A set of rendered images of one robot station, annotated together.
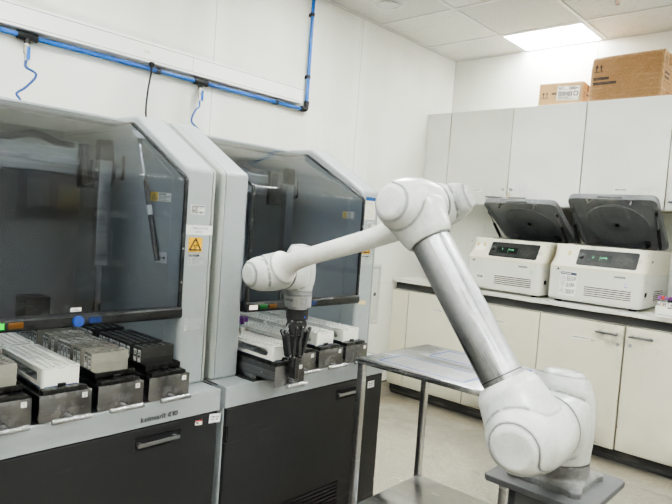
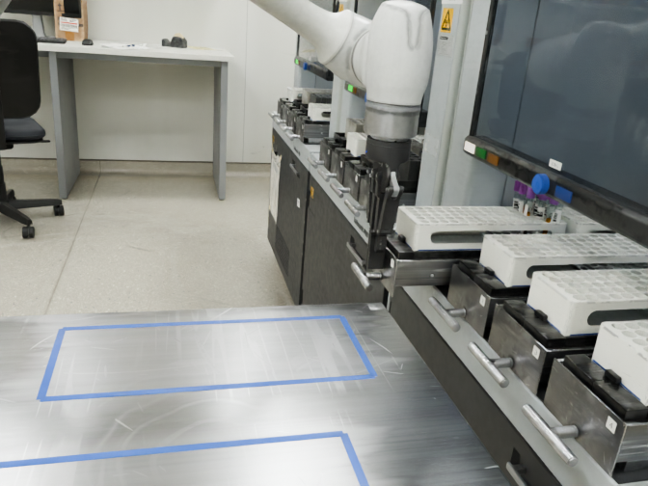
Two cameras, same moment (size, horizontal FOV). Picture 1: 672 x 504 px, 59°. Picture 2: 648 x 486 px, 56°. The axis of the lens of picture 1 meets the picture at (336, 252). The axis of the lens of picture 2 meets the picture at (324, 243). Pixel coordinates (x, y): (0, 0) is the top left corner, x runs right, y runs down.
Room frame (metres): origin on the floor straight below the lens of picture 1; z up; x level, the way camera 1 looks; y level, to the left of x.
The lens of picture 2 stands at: (2.43, -0.80, 1.19)
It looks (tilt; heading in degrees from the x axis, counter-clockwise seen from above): 21 degrees down; 123
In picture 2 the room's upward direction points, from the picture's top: 5 degrees clockwise
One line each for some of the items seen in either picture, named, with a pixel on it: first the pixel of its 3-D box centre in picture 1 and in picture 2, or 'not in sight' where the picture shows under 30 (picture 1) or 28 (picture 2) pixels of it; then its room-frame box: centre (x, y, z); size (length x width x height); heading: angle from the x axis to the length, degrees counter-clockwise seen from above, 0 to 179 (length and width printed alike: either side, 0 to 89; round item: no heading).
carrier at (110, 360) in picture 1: (108, 361); not in sight; (1.68, 0.63, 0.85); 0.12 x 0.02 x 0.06; 138
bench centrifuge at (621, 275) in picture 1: (612, 249); not in sight; (3.77, -1.76, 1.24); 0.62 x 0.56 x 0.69; 138
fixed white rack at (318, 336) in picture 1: (299, 333); (637, 303); (2.38, 0.13, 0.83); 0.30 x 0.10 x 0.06; 48
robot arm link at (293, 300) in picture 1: (298, 299); (391, 120); (1.96, 0.11, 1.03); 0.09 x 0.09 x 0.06
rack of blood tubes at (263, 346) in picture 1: (256, 345); (479, 230); (2.09, 0.26, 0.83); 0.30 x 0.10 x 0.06; 48
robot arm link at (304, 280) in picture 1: (297, 267); (395, 51); (1.95, 0.12, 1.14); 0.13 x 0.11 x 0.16; 142
